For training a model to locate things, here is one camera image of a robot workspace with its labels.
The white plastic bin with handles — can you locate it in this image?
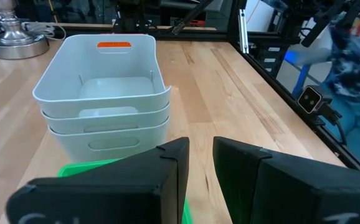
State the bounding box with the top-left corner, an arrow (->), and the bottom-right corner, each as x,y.
40,104 -> 171,135
47,118 -> 171,163
32,33 -> 172,119

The white lamp cord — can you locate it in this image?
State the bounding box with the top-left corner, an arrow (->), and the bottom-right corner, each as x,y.
21,21 -> 67,41

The silver aluminium post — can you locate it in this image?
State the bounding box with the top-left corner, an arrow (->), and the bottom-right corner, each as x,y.
238,8 -> 250,54

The person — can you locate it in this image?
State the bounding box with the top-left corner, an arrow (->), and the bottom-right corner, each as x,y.
284,24 -> 360,175

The table lamp white shade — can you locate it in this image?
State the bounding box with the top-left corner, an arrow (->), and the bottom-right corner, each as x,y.
0,0 -> 50,60

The orange slotted plastic basket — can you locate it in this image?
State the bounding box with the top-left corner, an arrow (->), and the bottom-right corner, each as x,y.
97,41 -> 132,49

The black frame strut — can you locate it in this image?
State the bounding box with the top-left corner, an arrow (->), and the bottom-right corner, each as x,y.
171,0 -> 215,35

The green slotted plastic basket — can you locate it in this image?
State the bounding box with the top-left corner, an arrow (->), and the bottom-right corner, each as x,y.
57,157 -> 194,224

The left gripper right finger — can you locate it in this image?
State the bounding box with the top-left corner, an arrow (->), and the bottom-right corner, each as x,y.
212,136 -> 360,224

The black table-level camera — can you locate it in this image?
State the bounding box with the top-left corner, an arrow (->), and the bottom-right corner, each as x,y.
297,85 -> 333,114

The black camera cable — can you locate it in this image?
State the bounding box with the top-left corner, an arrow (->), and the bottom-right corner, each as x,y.
318,102 -> 349,147

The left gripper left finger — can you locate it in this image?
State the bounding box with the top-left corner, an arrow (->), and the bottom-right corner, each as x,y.
5,136 -> 191,224

